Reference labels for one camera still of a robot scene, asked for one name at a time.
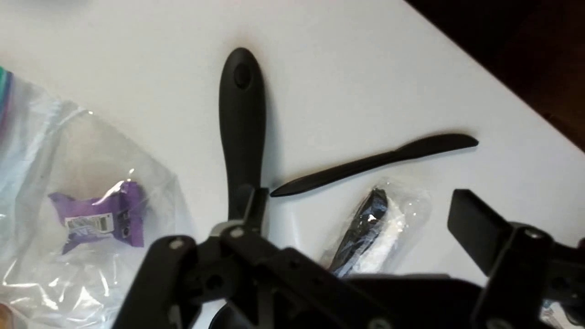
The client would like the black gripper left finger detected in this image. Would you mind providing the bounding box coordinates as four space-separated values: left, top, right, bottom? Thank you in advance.
111 189 391 329

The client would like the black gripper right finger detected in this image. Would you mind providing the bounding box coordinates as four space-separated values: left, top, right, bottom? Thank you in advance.
448 189 585 329

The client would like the black plastic knife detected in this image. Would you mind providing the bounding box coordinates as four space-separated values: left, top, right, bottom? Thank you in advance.
270 134 479 198

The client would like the large black spoon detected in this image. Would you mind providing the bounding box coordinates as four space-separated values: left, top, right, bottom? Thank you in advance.
219 48 267 220

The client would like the clear bag with purple item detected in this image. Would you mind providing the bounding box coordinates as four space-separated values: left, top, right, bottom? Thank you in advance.
0 68 192 329

